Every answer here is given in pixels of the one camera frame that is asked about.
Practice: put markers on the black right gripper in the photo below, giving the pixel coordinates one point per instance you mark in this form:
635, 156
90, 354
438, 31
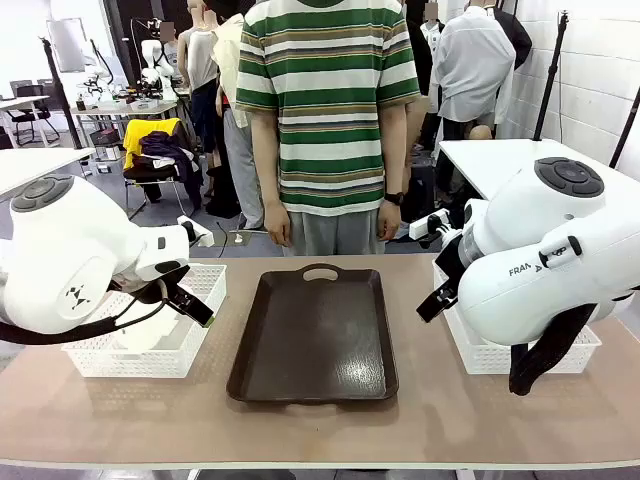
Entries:
450, 265

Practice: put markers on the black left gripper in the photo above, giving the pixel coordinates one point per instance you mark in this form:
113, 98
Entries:
145, 290

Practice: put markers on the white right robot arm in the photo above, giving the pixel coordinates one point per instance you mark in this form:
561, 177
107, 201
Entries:
540, 240

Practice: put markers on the person's right forearm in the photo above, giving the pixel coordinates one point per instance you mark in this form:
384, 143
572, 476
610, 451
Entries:
265, 155

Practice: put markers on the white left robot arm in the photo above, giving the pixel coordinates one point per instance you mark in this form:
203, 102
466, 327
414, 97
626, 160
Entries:
75, 235

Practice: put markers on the person's left forearm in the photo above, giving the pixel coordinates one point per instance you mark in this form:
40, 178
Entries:
397, 150

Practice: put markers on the person's left hand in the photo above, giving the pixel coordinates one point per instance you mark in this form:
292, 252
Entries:
390, 220

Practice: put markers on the person's right hand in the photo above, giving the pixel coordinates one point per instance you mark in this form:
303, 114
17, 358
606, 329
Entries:
277, 222

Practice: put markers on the white perforated plastic basket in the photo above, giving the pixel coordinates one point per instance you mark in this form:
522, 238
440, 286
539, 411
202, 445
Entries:
150, 359
492, 357

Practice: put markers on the black bag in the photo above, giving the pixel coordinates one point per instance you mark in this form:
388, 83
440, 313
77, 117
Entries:
420, 195

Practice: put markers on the black wristwatch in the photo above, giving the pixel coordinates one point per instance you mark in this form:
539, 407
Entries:
394, 198

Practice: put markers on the person's grey trousers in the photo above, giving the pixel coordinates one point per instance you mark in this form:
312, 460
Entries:
335, 232

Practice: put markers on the dark brown plastic tray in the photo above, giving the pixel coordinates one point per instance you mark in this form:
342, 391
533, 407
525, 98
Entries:
315, 340

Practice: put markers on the black metal chair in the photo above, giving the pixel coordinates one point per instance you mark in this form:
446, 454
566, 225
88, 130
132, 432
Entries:
150, 175

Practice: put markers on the grey trousers on mannequin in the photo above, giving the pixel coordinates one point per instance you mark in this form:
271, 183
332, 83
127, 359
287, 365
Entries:
245, 165

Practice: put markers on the dark clothes pile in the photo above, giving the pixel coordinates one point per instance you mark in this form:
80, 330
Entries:
170, 150

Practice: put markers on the yellow garment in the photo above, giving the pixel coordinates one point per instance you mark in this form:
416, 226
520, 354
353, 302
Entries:
132, 137

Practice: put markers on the red and black box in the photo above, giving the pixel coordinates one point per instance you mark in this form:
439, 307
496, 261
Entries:
106, 137

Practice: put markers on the cluttered background desk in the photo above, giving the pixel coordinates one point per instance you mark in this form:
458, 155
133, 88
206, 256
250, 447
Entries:
125, 107

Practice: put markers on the green striped t-shirt torso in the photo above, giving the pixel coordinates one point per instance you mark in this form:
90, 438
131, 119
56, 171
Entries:
325, 100

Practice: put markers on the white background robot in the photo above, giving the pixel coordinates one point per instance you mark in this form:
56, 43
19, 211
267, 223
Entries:
152, 65

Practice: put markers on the black tripod stand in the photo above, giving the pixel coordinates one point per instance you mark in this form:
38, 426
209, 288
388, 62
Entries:
62, 95
550, 75
627, 125

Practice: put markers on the mannequin with white tank top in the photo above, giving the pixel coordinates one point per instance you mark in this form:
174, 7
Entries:
202, 55

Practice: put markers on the background person in white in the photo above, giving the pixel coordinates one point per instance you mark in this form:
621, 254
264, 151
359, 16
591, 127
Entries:
171, 55

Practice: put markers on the black office chair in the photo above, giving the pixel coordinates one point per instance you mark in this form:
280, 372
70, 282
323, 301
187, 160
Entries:
30, 112

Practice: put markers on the cream shirt on mannequin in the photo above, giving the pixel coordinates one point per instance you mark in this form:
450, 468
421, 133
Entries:
227, 50

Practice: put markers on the black hanging jacket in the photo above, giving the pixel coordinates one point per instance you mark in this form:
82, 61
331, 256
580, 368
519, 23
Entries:
517, 35

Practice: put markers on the grey whiteboard screen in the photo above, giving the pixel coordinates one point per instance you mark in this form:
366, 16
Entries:
66, 45

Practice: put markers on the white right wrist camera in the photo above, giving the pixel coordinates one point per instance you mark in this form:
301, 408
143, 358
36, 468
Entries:
427, 227

